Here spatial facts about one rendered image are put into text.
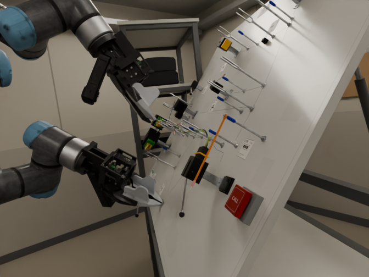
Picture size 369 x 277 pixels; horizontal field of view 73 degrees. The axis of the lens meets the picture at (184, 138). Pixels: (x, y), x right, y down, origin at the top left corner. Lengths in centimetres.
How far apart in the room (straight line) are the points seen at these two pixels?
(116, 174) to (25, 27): 34
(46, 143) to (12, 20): 26
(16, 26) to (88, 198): 274
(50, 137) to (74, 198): 253
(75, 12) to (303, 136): 51
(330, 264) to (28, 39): 95
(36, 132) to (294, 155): 56
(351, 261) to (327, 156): 206
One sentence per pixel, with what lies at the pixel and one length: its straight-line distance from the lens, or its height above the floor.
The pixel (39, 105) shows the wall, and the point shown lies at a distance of 304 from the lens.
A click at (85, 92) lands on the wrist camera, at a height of 135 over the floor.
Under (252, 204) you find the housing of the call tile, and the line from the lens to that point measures 47.
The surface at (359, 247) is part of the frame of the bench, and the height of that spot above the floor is 80.
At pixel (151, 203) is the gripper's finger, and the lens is 60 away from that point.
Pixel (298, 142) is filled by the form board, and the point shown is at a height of 121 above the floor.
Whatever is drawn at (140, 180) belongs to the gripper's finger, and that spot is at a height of 113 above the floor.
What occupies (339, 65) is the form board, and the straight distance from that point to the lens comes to 53.
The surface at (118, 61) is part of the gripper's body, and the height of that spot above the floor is 141.
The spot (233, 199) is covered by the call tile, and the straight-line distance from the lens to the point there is 48.
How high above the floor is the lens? 129
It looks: 7 degrees down
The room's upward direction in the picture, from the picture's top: 7 degrees counter-clockwise
